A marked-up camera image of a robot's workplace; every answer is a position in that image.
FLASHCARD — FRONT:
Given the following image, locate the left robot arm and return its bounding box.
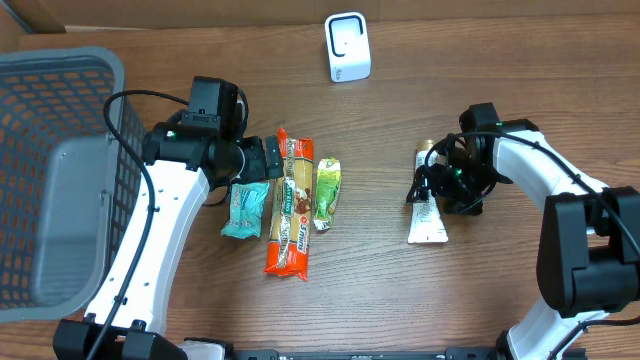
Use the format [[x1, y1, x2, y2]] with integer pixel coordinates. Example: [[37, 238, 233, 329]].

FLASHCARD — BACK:
[[53, 76, 283, 360]]

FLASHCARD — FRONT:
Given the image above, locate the white barcode scanner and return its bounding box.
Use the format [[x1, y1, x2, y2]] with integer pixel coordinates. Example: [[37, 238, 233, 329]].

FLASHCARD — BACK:
[[324, 12, 372, 83]]

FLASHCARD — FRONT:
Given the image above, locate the red spaghetti packet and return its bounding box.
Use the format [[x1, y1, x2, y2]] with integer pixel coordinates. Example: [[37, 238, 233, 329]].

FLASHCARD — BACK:
[[264, 128, 314, 281]]

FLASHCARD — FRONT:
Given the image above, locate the white cosmetic tube gold cap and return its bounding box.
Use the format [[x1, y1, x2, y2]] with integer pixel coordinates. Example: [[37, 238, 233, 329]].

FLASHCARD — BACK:
[[407, 139, 448, 244]]

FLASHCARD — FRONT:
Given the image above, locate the teal tissue wipes pack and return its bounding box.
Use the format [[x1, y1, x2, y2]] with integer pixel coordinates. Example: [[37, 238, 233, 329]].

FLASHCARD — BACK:
[[221, 182, 270, 239]]

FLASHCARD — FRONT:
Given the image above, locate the green tea packet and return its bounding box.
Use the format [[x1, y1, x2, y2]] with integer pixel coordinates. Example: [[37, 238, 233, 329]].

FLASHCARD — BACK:
[[314, 157, 342, 232]]

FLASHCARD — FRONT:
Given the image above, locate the grey plastic shopping basket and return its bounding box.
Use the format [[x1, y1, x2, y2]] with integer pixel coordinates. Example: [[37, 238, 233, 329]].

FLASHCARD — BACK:
[[1, 47, 144, 323]]

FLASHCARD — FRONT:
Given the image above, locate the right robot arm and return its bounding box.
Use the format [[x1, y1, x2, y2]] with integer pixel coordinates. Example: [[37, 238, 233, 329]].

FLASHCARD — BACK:
[[406, 103, 639, 359]]

